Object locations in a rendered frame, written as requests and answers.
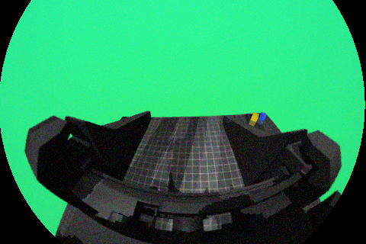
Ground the blue block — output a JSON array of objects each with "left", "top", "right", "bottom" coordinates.
[{"left": 259, "top": 113, "right": 266, "bottom": 120}]

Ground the yellow block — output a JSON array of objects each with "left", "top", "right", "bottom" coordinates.
[{"left": 250, "top": 112, "right": 259, "bottom": 122}]

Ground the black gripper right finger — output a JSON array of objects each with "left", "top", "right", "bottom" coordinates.
[{"left": 223, "top": 115, "right": 308, "bottom": 187}]

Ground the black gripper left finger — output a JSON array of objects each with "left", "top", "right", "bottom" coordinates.
[{"left": 64, "top": 111, "right": 150, "bottom": 181}]

